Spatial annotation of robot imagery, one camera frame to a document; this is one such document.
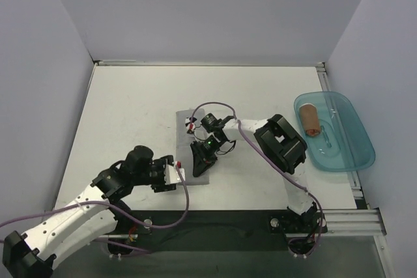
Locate grey towel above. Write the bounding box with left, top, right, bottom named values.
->
left=175, top=109, right=209, bottom=186

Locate orange brown bear towel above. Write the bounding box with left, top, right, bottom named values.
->
left=299, top=103, right=321, bottom=137

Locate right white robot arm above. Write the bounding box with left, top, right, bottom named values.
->
left=190, top=113, right=325, bottom=234

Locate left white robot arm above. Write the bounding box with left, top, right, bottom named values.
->
left=2, top=146, right=184, bottom=277

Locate teal plastic tray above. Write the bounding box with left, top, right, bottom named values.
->
left=294, top=91, right=375, bottom=173

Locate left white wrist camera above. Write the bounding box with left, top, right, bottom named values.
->
left=164, top=161, right=185, bottom=185

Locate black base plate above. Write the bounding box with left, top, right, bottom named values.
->
left=106, top=210, right=328, bottom=255

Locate aluminium front frame rail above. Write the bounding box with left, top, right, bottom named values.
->
left=35, top=208, right=388, bottom=239

